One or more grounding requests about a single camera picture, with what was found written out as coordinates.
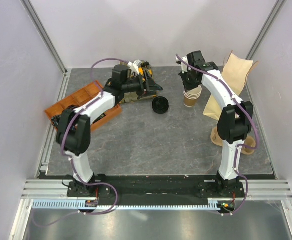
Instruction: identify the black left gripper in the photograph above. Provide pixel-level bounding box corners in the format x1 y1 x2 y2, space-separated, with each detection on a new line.
122 70 162 99

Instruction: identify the stack of paper cups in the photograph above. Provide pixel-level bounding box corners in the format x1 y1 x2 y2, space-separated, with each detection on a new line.
183 86 202 108

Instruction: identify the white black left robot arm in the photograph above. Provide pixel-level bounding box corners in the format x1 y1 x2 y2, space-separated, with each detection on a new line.
56 60 162 197

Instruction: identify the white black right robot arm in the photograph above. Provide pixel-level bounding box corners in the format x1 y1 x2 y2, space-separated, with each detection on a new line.
176 51 255 197

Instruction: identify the camouflage folded cloth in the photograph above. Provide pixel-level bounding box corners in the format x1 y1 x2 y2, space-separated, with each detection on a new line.
115 59 164 105

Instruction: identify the stack of black lids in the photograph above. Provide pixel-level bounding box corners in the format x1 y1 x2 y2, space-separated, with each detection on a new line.
152 96 169 115

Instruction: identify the brown paper bag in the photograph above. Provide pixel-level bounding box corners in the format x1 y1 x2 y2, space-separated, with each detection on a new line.
202 50 259 123

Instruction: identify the orange compartment tray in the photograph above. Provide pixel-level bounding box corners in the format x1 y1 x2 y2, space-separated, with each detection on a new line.
44 80 122 132

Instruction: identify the cardboard cup carrier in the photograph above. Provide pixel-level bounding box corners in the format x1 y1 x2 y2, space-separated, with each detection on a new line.
210 126 256 156

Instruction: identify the dark patterned rolled sock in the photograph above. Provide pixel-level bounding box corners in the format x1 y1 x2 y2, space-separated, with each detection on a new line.
50 115 60 130

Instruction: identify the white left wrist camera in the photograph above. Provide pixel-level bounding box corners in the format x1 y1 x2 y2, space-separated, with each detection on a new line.
127 60 142 75

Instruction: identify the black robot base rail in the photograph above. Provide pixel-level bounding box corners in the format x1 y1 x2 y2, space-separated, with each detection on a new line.
66 174 245 205

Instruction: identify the grey slotted cable duct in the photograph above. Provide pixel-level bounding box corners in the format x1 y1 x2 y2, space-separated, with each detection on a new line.
32 198 227 211

